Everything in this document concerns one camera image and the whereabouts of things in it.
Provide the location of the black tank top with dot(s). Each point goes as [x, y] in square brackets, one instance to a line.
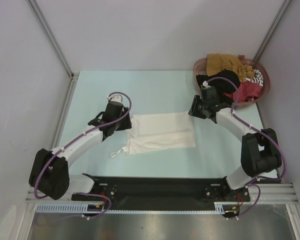
[226, 81]

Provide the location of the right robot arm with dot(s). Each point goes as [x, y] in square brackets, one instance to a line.
[260, 151]

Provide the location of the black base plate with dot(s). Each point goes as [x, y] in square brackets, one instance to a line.
[163, 194]

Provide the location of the white tank top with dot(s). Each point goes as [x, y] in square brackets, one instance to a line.
[158, 132]

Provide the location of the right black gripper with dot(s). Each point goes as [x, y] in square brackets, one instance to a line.
[196, 107]

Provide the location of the grey cable duct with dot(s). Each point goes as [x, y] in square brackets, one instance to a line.
[70, 208]
[227, 207]

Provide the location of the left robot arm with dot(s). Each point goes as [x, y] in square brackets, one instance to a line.
[50, 177]

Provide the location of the pink laundry basket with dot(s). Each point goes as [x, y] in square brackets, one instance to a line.
[200, 68]

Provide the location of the mustard tank top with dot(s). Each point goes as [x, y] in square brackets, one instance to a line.
[218, 62]

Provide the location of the striped tank top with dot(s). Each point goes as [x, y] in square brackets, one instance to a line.
[257, 78]

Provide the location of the left grey cable duct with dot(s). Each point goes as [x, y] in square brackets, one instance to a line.
[70, 208]

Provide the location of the red tank top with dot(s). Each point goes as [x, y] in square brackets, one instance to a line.
[247, 91]

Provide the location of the aluminium frame rail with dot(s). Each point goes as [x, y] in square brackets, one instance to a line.
[268, 194]

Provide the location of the right grey cable duct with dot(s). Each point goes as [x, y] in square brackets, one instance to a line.
[227, 207]

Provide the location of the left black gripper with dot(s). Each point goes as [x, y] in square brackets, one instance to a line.
[125, 122]

